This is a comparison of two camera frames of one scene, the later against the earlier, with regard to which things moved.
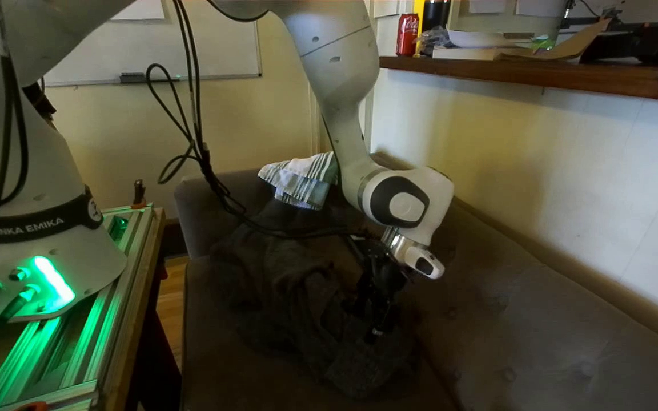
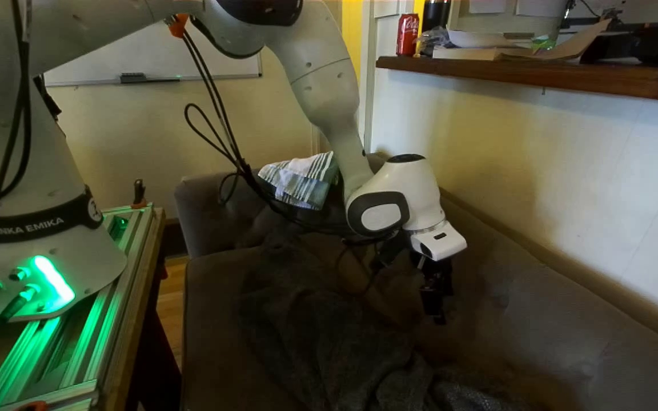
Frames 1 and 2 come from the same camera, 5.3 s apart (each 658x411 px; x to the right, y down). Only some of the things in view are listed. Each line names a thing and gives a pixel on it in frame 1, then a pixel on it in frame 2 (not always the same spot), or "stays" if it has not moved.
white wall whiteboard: x=148 y=51 stays
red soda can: x=406 y=35 stays
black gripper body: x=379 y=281 -> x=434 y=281
